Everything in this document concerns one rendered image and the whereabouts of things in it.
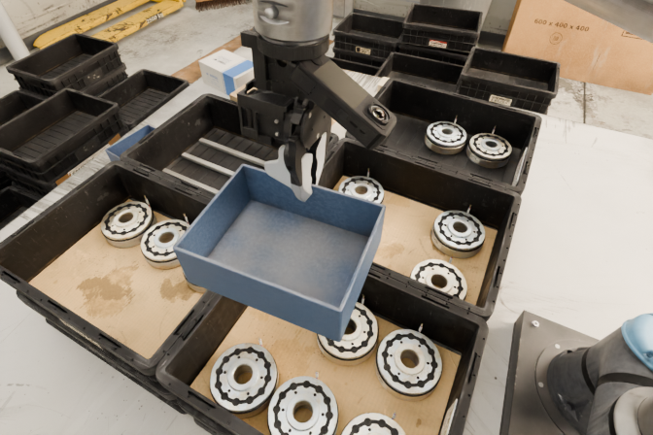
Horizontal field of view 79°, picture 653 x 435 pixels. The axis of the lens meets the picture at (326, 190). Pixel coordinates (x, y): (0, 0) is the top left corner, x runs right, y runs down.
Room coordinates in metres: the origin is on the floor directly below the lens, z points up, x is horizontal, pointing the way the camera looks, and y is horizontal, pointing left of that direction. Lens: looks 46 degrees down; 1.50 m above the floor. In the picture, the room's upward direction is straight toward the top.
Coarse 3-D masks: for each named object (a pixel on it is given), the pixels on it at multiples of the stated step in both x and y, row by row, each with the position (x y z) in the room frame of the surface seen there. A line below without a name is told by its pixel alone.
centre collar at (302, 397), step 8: (296, 400) 0.19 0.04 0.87; (304, 400) 0.19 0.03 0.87; (312, 400) 0.19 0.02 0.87; (288, 408) 0.18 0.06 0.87; (312, 408) 0.18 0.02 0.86; (288, 416) 0.17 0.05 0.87; (312, 416) 0.17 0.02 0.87; (296, 424) 0.15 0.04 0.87; (304, 424) 0.15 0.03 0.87; (312, 424) 0.15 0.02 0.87
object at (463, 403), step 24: (408, 288) 0.33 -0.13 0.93; (456, 312) 0.29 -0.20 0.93; (192, 336) 0.26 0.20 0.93; (480, 336) 0.25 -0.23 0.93; (168, 360) 0.22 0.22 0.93; (480, 360) 0.22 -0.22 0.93; (168, 384) 0.19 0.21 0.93; (216, 408) 0.16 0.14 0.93; (456, 408) 0.16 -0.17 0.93; (240, 432) 0.13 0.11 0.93; (456, 432) 0.13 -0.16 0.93
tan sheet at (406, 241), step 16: (384, 192) 0.64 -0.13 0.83; (400, 208) 0.59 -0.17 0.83; (416, 208) 0.59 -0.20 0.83; (432, 208) 0.59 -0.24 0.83; (384, 224) 0.55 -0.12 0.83; (400, 224) 0.55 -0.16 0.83; (416, 224) 0.55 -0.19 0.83; (432, 224) 0.55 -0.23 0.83; (384, 240) 0.51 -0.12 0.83; (400, 240) 0.51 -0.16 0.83; (416, 240) 0.51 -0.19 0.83; (384, 256) 0.46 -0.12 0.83; (400, 256) 0.46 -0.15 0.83; (416, 256) 0.46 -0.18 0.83; (432, 256) 0.46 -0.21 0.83; (448, 256) 0.46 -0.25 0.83; (480, 256) 0.46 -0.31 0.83; (400, 272) 0.43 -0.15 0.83; (464, 272) 0.43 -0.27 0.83; (480, 272) 0.43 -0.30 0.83
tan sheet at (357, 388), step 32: (256, 320) 0.33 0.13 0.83; (384, 320) 0.33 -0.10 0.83; (288, 352) 0.27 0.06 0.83; (320, 352) 0.27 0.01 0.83; (448, 352) 0.27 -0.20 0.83; (192, 384) 0.22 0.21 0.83; (352, 384) 0.22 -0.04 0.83; (448, 384) 0.22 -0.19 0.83; (256, 416) 0.18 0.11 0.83; (352, 416) 0.18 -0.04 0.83; (416, 416) 0.18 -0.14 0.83
